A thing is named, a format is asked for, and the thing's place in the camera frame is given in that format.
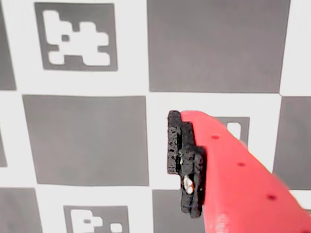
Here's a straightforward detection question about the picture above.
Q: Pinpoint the black white marker checkerboard mat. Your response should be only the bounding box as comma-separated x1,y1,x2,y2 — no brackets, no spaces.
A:
0,0,311,233

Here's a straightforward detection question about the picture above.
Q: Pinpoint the orange-red gripper finger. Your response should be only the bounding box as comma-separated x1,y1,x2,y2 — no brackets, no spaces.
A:
166,109,311,233

